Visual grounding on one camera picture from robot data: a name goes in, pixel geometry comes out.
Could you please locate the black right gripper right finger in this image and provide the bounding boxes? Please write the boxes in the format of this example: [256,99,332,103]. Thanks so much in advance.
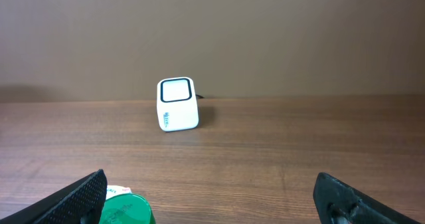
[313,172,419,224]

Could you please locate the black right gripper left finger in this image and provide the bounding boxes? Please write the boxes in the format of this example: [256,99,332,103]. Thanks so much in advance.
[1,169,108,224]

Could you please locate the green lid jar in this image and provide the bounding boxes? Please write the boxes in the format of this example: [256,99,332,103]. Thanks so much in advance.
[99,185,156,224]

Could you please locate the white barcode scanner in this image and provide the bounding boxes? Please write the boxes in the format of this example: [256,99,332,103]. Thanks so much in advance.
[157,76,199,132]

